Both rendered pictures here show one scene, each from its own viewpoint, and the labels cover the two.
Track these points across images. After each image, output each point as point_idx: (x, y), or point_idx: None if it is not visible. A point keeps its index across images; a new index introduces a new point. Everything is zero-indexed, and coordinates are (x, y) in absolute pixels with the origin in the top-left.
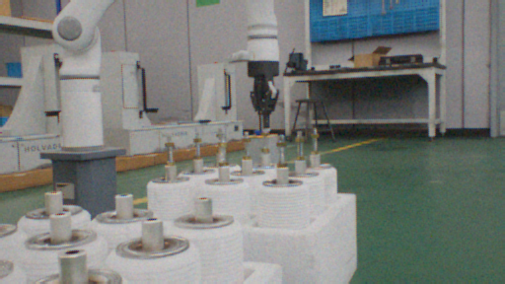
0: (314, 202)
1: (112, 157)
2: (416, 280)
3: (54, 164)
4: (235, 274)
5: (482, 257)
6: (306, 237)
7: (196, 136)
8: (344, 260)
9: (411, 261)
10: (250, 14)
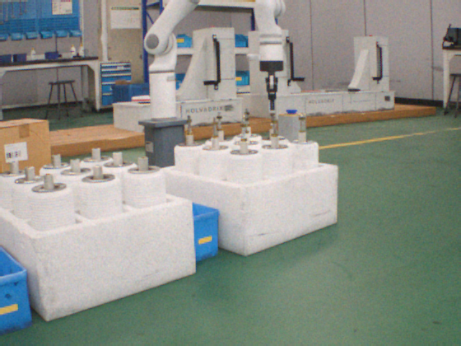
0: (277, 168)
1: (179, 125)
2: (365, 235)
3: (145, 128)
4: (151, 200)
5: (440, 226)
6: (239, 189)
7: (218, 114)
8: (307, 213)
9: (383, 222)
10: (258, 26)
